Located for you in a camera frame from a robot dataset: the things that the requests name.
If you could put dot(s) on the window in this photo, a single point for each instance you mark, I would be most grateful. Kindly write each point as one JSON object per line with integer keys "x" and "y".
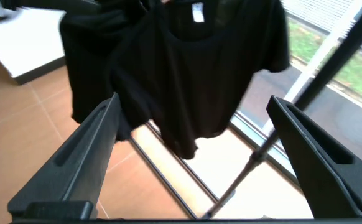
{"x": 355, "y": 102}

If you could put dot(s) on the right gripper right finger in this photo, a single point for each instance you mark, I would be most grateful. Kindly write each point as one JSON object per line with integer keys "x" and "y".
{"x": 321, "y": 177}

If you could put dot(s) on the black mesh garment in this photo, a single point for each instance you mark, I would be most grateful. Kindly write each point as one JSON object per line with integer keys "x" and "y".
{"x": 193, "y": 87}

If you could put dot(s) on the black clothes rack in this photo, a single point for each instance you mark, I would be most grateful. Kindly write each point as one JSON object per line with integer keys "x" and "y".
{"x": 339, "y": 56}

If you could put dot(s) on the black ribbed-waist garment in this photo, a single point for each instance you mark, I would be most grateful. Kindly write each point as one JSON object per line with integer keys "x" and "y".
{"x": 84, "y": 62}

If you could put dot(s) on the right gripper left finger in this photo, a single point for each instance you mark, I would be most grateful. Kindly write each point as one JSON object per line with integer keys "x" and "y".
{"x": 81, "y": 168}

